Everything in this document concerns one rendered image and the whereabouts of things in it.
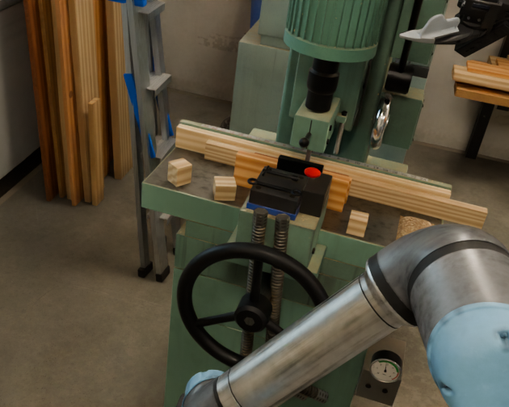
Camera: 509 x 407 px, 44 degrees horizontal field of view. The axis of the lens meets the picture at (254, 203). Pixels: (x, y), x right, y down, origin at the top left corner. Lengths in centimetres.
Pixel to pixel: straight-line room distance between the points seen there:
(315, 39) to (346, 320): 57
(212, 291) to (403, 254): 73
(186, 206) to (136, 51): 87
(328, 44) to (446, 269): 60
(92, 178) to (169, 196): 152
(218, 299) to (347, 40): 61
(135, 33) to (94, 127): 73
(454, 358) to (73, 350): 173
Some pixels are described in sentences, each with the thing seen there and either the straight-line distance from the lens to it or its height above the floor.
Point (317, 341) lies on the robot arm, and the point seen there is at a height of 104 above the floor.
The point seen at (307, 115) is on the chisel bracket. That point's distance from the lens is 125.
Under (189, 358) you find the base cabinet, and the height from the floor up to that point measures 46.
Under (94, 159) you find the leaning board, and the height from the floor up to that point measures 23.
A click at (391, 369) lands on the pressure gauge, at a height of 67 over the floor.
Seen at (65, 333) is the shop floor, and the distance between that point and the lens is 225.
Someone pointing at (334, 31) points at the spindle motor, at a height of 125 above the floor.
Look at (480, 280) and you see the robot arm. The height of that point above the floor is 122.
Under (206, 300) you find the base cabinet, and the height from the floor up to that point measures 65.
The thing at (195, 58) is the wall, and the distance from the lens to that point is 392.
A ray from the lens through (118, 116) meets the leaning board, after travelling 290.
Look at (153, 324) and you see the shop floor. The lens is 228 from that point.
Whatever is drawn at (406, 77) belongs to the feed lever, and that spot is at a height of 113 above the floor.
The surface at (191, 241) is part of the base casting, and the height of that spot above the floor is 79.
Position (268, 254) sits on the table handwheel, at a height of 95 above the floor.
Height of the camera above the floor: 157
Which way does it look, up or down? 32 degrees down
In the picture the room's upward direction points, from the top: 8 degrees clockwise
